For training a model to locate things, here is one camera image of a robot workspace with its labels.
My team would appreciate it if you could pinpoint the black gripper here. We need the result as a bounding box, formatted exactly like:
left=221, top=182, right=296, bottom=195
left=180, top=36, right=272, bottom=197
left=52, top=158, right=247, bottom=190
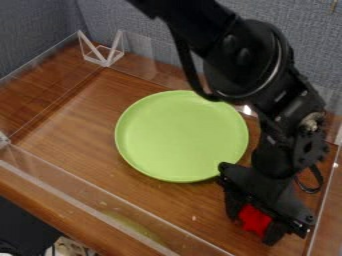
left=217, top=162, right=317, bottom=246

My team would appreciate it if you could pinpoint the red block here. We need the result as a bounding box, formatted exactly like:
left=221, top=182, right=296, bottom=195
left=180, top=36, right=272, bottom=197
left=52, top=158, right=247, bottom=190
left=237, top=204, right=272, bottom=238

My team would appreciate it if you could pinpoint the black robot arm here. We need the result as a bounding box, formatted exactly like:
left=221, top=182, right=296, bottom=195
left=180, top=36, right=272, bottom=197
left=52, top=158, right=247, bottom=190
left=128, top=0, right=328, bottom=245

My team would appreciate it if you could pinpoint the green round plate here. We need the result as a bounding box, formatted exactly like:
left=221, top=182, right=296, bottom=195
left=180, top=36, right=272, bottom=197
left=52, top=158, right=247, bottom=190
left=114, top=90, right=248, bottom=183

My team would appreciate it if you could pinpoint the black cable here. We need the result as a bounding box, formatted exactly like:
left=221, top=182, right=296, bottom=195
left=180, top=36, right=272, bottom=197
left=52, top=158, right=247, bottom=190
left=292, top=163, right=325, bottom=194

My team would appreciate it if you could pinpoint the clear acrylic enclosure wall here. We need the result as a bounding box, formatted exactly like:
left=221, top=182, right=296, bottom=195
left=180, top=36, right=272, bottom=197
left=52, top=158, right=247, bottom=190
left=0, top=33, right=342, bottom=256

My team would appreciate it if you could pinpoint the clear acrylic corner bracket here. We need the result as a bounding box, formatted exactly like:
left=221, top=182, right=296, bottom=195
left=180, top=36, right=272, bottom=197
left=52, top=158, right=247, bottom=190
left=77, top=31, right=124, bottom=68

